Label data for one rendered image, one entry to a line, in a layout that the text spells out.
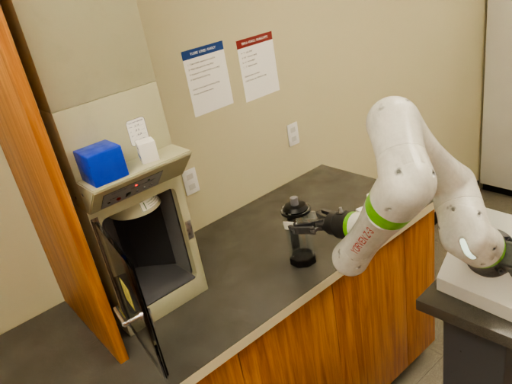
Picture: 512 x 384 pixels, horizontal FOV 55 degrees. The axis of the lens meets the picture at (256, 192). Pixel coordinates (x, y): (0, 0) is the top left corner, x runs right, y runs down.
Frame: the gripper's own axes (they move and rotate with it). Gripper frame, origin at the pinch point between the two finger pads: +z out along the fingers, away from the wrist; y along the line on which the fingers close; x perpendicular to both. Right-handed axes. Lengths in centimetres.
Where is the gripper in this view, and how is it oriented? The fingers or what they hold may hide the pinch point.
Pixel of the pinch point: (298, 219)
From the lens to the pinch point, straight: 177.9
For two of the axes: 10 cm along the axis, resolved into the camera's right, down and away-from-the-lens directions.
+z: -6.0, -0.2, 8.0
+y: -7.4, 3.9, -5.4
